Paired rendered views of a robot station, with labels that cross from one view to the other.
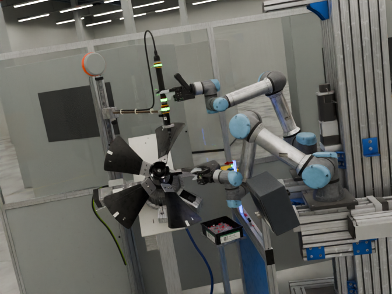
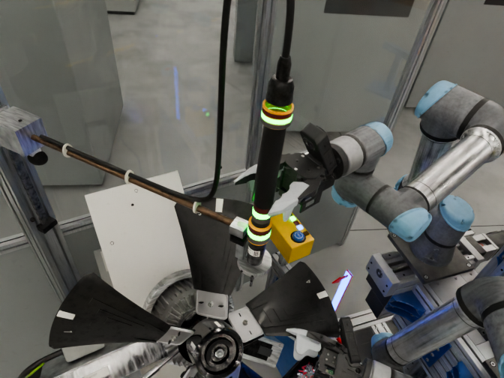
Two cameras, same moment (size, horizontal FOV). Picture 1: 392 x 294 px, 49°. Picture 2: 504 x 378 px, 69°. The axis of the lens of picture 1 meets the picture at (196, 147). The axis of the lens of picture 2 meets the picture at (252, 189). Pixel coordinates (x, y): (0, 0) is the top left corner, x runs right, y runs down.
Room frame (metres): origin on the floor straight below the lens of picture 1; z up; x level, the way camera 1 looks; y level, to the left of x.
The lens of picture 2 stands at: (2.07, 0.37, 2.07)
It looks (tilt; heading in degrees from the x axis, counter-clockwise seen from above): 43 degrees down; 331
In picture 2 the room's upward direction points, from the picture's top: 7 degrees clockwise
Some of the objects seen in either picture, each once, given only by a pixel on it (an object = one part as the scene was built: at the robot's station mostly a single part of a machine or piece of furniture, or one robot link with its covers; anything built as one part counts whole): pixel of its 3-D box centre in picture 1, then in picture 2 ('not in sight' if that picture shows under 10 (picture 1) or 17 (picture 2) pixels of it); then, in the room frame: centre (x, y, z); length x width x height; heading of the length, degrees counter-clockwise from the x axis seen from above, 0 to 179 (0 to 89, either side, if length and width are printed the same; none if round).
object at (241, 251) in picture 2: (165, 118); (251, 246); (2.46, 0.14, 1.50); 0.09 x 0.07 x 0.10; 40
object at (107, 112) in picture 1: (109, 112); (17, 130); (2.93, 0.54, 1.54); 0.10 x 0.07 x 0.08; 40
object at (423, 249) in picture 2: not in sight; (436, 241); (2.53, -0.66, 1.09); 0.15 x 0.15 x 0.10
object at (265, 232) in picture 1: (265, 228); not in sight; (1.96, -0.27, 0.96); 0.03 x 0.03 x 0.20; 5
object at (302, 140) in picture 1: (305, 144); (448, 218); (2.53, -0.66, 1.20); 0.13 x 0.12 x 0.14; 15
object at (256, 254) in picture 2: (162, 91); (265, 190); (2.45, 0.14, 1.66); 0.04 x 0.04 x 0.46
